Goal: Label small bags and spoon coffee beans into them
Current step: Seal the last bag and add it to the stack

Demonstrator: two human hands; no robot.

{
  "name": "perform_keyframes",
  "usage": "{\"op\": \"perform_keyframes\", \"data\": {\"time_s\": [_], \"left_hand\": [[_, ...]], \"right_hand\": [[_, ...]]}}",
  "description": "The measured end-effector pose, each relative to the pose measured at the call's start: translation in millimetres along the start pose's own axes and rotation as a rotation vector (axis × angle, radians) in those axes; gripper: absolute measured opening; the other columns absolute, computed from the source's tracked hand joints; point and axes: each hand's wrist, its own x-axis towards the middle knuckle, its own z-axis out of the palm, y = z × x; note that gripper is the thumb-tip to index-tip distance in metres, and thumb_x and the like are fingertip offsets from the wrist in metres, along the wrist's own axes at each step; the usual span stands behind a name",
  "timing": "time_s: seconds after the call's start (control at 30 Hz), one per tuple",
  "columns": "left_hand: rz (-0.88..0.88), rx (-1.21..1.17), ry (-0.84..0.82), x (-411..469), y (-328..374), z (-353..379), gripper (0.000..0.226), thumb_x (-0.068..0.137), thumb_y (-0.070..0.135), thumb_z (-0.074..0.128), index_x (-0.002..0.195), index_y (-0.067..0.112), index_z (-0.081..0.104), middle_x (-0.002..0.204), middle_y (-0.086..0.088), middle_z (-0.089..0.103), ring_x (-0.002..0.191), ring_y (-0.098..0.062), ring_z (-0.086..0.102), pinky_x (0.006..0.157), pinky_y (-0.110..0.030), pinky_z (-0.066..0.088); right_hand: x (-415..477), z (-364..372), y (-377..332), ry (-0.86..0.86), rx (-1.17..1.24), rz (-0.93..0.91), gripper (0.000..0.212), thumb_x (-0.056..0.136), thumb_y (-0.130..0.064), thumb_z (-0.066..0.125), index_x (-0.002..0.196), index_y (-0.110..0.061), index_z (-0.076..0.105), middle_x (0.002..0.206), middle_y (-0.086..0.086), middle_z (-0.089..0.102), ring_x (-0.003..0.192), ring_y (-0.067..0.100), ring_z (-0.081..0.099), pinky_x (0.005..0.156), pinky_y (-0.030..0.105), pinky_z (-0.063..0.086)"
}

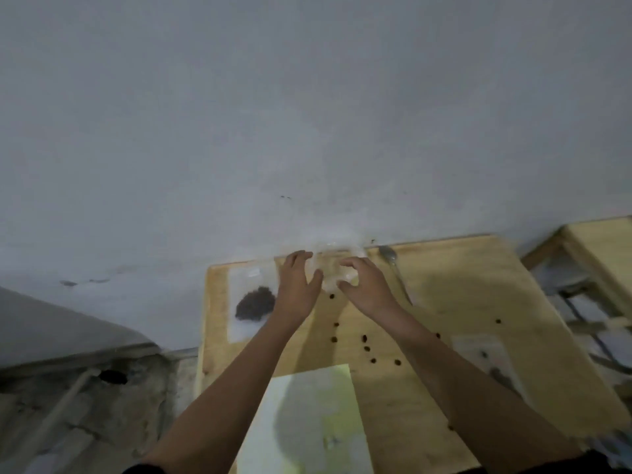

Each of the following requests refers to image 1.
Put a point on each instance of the person's black shirt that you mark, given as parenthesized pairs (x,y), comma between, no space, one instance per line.
(568,464)

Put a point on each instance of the person's right forearm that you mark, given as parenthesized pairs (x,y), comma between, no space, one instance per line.
(474,389)

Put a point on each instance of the wooden stick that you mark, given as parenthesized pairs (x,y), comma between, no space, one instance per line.
(54,414)

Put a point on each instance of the light wooden side table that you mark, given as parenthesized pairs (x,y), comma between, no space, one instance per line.
(597,246)

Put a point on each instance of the pale yellow label sheet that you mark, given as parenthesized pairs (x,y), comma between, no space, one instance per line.
(306,404)

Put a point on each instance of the person's left hand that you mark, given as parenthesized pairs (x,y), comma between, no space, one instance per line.
(296,296)

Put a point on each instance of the dark floor debris lump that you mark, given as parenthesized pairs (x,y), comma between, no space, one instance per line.
(112,376)

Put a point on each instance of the person's right hand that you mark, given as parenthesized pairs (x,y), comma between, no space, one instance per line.
(370,291)

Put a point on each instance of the small translucent plastic bag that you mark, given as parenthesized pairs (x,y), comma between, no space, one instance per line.
(242,330)
(474,345)

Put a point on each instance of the large clear plastic bag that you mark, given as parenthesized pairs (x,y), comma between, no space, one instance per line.
(331,264)

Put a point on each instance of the white grey cabinet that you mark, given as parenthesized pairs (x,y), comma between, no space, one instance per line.
(59,330)

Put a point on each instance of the metal spoon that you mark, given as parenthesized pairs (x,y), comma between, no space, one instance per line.
(387,254)

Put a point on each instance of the person's left forearm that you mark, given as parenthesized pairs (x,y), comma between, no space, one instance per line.
(222,404)

